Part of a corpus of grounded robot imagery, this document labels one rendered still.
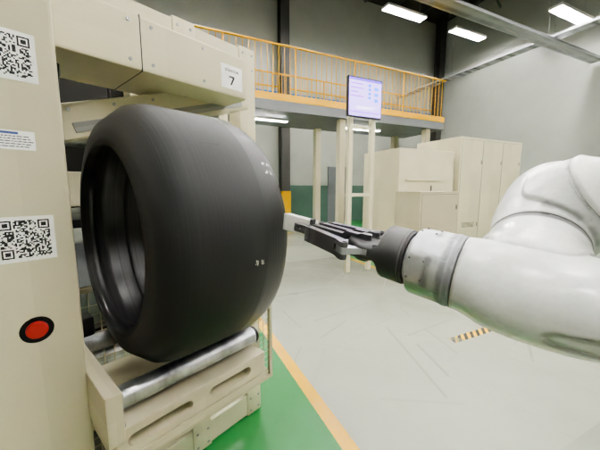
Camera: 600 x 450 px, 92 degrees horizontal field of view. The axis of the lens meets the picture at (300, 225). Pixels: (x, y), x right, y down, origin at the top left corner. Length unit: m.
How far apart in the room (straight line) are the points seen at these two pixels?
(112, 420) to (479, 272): 0.62
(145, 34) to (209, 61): 0.21
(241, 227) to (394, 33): 13.84
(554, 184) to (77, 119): 1.09
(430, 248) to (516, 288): 0.09
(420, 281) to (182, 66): 0.95
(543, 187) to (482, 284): 0.16
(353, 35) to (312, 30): 1.72
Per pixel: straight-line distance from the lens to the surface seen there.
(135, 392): 0.73
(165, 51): 1.09
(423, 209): 4.99
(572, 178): 0.45
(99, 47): 1.02
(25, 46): 0.70
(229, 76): 1.20
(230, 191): 0.57
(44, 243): 0.67
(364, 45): 13.14
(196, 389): 0.77
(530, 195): 0.45
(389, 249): 0.39
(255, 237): 0.59
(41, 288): 0.68
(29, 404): 0.76
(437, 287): 0.37
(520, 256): 0.36
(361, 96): 4.66
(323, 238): 0.43
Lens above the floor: 1.30
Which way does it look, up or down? 7 degrees down
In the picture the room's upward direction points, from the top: straight up
